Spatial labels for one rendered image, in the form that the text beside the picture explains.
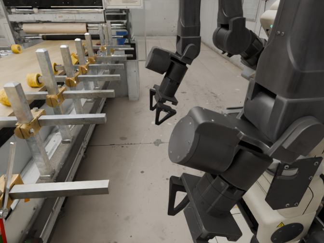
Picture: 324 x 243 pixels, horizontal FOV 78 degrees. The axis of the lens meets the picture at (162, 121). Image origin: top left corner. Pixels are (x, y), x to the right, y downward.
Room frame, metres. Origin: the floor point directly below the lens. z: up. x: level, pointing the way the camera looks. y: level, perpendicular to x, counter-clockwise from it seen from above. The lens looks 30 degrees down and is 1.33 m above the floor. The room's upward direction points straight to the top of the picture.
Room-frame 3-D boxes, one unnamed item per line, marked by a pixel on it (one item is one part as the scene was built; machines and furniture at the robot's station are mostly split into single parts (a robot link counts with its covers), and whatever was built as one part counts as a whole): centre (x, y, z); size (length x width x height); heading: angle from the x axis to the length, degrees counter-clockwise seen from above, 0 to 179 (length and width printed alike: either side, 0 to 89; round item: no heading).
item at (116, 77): (1.15, 0.50, 0.95); 0.50 x 0.04 x 0.04; 94
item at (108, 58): (1.66, 0.47, 0.95); 0.36 x 0.03 x 0.03; 94
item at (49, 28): (2.92, 1.19, 1.05); 1.43 x 0.12 x 0.12; 94
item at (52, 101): (0.89, 0.50, 0.95); 0.14 x 0.06 x 0.05; 4
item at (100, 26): (2.11, 0.59, 0.92); 0.04 x 0.04 x 0.48; 4
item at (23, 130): (0.64, 0.48, 0.95); 0.14 x 0.06 x 0.05; 4
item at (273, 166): (0.45, -0.28, 0.99); 0.28 x 0.16 x 0.22; 9
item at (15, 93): (0.61, 0.48, 0.87); 0.04 x 0.04 x 0.48; 4
